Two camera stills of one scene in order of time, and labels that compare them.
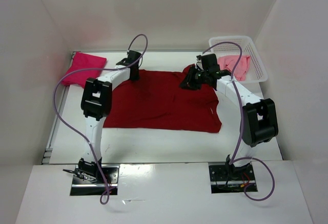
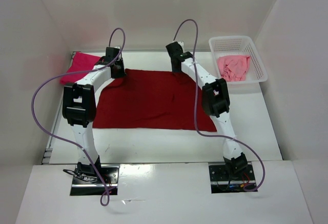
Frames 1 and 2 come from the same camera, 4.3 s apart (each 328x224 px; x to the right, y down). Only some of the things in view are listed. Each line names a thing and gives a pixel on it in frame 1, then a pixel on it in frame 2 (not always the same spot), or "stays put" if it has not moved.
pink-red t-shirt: x=82 y=61 stays put
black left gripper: x=135 y=73 → x=118 y=71
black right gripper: x=191 y=79 → x=176 y=65
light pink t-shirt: x=228 y=62 stays put
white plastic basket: x=257 y=72 stays put
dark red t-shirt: x=157 y=101 stays put
